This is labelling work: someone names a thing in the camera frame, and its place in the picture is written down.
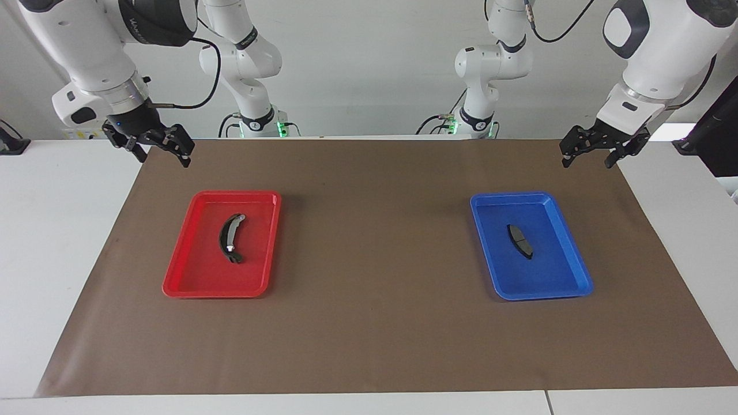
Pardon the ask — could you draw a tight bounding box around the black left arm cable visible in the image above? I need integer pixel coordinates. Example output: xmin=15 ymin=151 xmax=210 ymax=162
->
xmin=522 ymin=0 xmax=718 ymax=110

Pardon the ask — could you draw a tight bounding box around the brown paper table mat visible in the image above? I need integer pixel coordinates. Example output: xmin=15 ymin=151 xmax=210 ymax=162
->
xmin=35 ymin=137 xmax=738 ymax=398

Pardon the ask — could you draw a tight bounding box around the black left base cable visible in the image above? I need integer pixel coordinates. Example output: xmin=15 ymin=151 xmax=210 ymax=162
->
xmin=416 ymin=89 xmax=468 ymax=136

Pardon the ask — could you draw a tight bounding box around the large black background equipment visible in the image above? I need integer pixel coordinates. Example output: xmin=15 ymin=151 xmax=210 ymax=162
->
xmin=672 ymin=75 xmax=738 ymax=178

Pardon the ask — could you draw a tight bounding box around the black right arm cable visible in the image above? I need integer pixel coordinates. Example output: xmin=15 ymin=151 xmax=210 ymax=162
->
xmin=151 ymin=17 xmax=223 ymax=110

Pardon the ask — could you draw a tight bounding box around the small dark brake pad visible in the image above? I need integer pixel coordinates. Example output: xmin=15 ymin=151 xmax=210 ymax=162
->
xmin=506 ymin=224 xmax=534 ymax=260

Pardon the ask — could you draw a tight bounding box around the black base cable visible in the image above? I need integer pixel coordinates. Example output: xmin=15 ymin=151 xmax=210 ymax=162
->
xmin=416 ymin=89 xmax=468 ymax=136
xmin=218 ymin=112 xmax=243 ymax=138

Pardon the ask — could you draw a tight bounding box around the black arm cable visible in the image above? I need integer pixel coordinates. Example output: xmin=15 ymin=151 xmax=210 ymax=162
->
xmin=522 ymin=0 xmax=718 ymax=110
xmin=151 ymin=17 xmax=223 ymax=110

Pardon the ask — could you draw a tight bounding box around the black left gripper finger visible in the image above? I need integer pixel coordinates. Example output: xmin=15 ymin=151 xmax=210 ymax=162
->
xmin=560 ymin=130 xmax=586 ymax=169
xmin=604 ymin=141 xmax=629 ymax=169

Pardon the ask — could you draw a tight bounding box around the small black clamp mount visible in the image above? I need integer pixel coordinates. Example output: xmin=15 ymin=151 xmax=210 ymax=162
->
xmin=0 ymin=119 xmax=31 ymax=155

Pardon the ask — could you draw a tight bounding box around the red plastic tray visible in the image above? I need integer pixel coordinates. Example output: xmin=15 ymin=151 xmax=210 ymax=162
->
xmin=162 ymin=190 xmax=282 ymax=299

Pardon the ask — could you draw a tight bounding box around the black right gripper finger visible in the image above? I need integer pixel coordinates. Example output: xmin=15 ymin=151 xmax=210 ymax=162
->
xmin=118 ymin=135 xmax=149 ymax=163
xmin=170 ymin=123 xmax=195 ymax=168

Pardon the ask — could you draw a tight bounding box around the black right base cable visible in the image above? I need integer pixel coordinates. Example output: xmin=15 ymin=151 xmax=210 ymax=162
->
xmin=218 ymin=112 xmax=243 ymax=138

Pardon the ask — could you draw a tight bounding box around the blue plastic tray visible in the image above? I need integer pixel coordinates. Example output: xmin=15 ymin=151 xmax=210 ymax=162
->
xmin=469 ymin=192 xmax=594 ymax=301

